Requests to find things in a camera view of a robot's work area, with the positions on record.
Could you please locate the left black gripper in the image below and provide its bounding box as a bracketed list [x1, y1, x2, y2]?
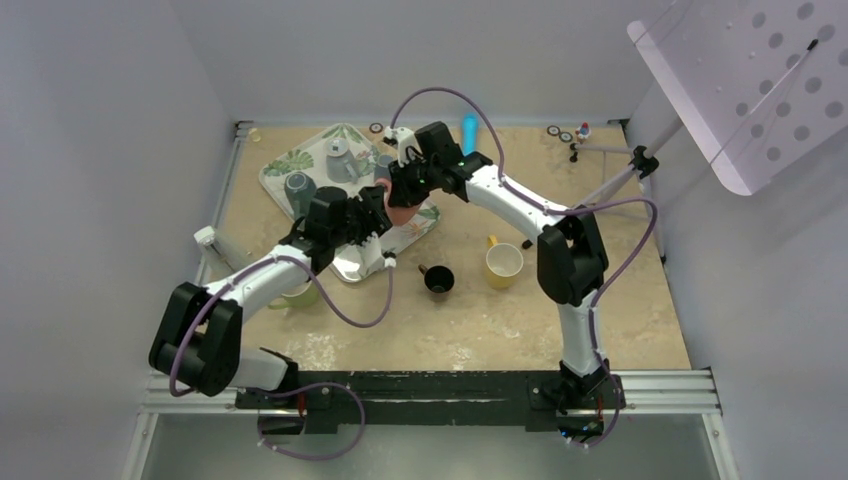
[329, 185, 390, 250]

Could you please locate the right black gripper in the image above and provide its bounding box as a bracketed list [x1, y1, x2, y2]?
[388, 153, 440, 209]

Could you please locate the pink mug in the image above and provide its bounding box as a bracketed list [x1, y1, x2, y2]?
[374, 178, 421, 226]

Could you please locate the brown small mug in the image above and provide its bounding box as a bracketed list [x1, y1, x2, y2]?
[418, 265, 455, 295]

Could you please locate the yellow mug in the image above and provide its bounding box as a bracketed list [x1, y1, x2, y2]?
[485, 235, 524, 290]

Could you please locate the light green mug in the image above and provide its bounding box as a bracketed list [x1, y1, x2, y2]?
[268, 282, 320, 310]

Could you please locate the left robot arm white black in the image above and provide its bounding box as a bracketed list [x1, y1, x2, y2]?
[148, 185, 392, 409]

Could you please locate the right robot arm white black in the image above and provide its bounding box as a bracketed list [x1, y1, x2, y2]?
[383, 122, 623, 407]

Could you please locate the blue grey textured mug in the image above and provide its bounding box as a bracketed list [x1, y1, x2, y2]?
[373, 153, 395, 183]

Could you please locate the light grey mug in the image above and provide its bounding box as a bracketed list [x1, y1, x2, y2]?
[324, 137, 360, 184]

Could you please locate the dark grey mug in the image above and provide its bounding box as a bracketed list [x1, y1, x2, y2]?
[284, 171, 317, 220]

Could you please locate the leaf pattern serving tray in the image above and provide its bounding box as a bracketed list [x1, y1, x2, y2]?
[258, 123, 442, 283]

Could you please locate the blue cylinder tube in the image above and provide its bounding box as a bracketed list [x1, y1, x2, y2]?
[461, 113, 479, 155]

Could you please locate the small red white figurine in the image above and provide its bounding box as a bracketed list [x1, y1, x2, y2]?
[575, 122, 592, 144]

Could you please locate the white tripod stand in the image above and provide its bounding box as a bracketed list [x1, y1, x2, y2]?
[521, 117, 684, 266]

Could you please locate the perforated translucent panel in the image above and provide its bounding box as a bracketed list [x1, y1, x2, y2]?
[627, 0, 847, 196]

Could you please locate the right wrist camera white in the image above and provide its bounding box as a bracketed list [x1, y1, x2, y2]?
[383, 127, 420, 167]

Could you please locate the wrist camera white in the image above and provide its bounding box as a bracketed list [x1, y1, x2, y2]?
[383, 127, 420, 167]
[356, 233, 397, 279]

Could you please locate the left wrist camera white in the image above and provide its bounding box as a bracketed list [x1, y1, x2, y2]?
[356, 233, 397, 279]

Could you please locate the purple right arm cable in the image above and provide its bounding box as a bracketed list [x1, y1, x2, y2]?
[388, 86, 660, 372]

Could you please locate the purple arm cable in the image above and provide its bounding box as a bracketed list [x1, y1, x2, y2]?
[388, 86, 660, 372]
[168, 254, 396, 399]

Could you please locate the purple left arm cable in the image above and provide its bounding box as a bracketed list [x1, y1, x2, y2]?
[168, 254, 396, 399]

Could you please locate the black ring markers right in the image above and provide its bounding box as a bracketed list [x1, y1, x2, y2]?
[546, 125, 574, 143]

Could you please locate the white clamp bracket left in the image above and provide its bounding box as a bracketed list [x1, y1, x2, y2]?
[193, 226, 251, 277]

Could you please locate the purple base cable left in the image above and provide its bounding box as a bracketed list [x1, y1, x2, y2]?
[256, 378, 367, 461]

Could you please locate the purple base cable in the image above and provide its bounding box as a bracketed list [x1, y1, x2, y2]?
[256, 378, 367, 461]
[568, 357, 637, 452]

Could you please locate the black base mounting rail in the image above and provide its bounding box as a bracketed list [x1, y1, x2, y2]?
[235, 370, 626, 437]

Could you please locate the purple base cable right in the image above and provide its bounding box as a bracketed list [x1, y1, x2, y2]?
[568, 357, 637, 452]

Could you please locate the aluminium frame rail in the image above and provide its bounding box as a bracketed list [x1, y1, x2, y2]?
[148, 122, 737, 479]

